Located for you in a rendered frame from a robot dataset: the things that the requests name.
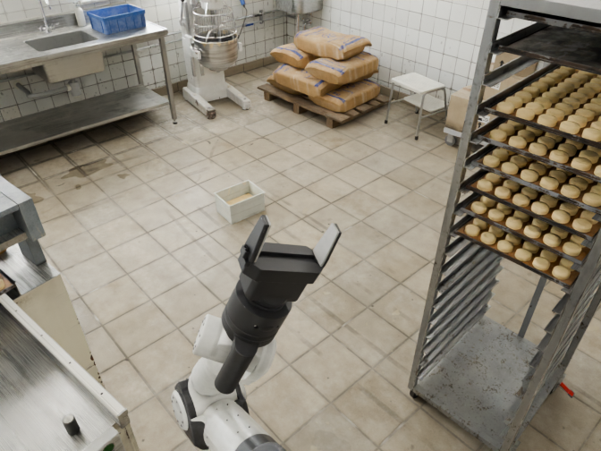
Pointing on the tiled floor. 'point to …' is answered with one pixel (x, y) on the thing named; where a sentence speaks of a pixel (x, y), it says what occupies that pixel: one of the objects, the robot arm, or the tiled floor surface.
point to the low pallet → (321, 106)
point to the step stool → (420, 84)
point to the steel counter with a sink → (107, 106)
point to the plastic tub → (240, 201)
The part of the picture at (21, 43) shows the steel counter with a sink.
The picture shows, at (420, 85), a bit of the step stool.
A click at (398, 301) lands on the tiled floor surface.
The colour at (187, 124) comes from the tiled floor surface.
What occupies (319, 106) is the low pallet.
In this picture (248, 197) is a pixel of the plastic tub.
